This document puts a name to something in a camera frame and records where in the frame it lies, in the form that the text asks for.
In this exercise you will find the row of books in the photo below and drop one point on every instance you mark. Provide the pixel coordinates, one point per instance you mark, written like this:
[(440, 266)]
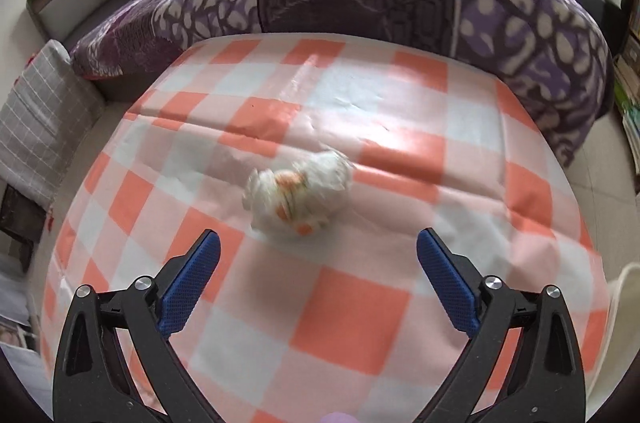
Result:
[(629, 113)]

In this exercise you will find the white plastic bag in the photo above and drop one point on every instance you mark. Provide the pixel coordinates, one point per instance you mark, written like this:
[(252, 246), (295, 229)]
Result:
[(295, 193)]

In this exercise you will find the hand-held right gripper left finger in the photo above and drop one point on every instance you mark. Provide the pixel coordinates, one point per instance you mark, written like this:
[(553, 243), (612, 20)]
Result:
[(192, 283)]

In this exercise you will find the grey checked cushion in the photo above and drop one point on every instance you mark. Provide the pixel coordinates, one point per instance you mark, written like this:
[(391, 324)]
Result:
[(45, 123)]

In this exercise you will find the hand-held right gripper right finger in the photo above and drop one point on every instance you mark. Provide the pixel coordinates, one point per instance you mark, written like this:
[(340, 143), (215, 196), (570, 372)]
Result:
[(445, 283)]

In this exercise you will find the orange white checked tablecloth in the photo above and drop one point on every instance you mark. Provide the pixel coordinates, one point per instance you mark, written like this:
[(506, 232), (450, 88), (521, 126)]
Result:
[(350, 113)]

